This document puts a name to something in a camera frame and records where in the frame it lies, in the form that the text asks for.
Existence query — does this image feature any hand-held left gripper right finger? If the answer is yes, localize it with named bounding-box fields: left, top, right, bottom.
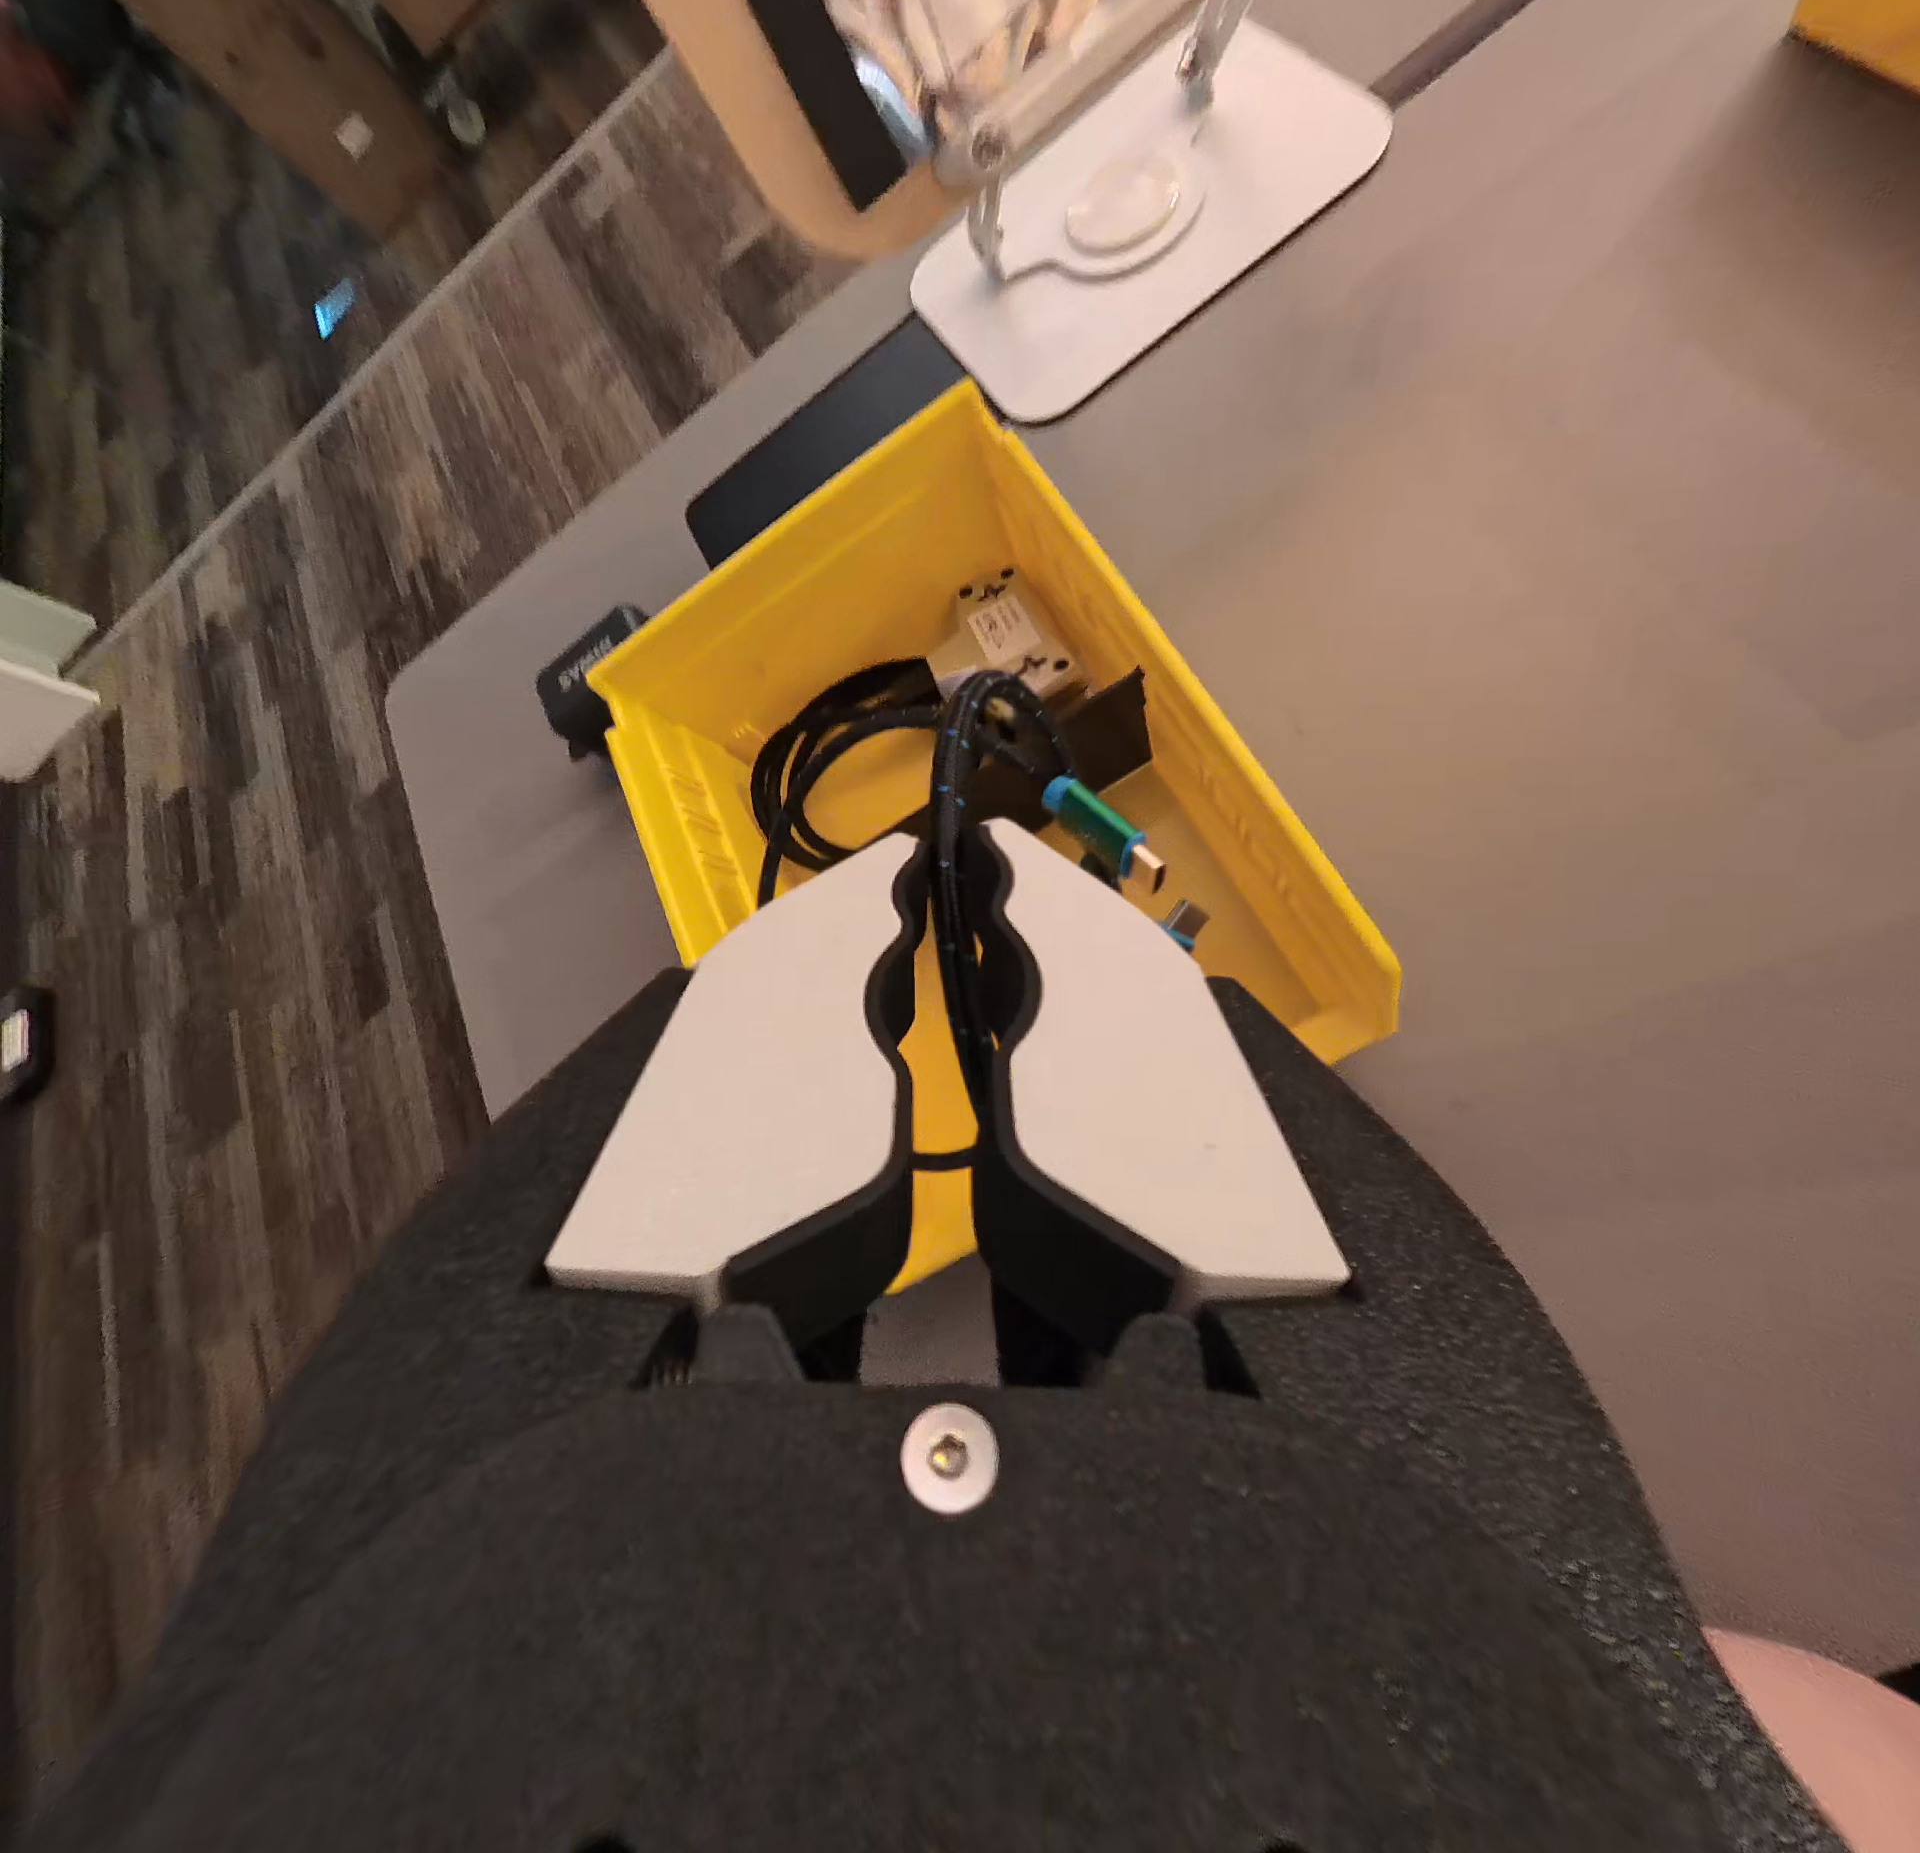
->
left=969, top=818, right=1354, bottom=1388

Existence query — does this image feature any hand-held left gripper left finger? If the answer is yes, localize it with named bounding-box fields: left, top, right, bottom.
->
left=542, top=833, right=921, bottom=1388

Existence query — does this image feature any braided black hdmi cable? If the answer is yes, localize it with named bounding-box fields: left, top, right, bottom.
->
left=906, top=669, right=1214, bottom=1180

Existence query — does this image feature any person's right forearm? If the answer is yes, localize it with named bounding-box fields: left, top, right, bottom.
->
left=1700, top=1627, right=1920, bottom=1853

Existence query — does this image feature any black bin divider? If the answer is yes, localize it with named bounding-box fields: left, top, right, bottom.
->
left=1073, top=669, right=1156, bottom=782

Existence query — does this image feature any black desk control box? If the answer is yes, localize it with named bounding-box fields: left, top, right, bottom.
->
left=533, top=602, right=651, bottom=761

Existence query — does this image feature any clear plastic disc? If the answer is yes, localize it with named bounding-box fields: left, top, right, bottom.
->
left=1066, top=143, right=1204, bottom=258

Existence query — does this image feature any white display stand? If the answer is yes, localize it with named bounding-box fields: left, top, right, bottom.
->
left=906, top=0, right=1397, bottom=428

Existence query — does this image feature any rounded wooden panel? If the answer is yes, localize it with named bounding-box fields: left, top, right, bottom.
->
left=599, top=0, right=1290, bottom=262

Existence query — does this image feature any cardboard box with white label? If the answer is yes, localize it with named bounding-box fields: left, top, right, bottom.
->
left=43, top=0, right=452, bottom=236

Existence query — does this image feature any plain black cable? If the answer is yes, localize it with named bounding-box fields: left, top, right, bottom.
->
left=750, top=658, right=947, bottom=911

